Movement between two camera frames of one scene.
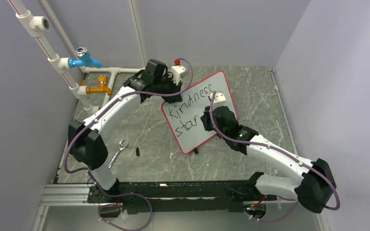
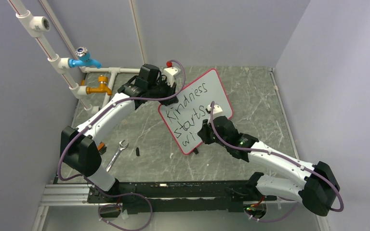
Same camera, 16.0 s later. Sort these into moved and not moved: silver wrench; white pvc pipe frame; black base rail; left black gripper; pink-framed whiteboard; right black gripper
Moved: pink-framed whiteboard; right black gripper
Not moved: silver wrench; white pvc pipe frame; left black gripper; black base rail
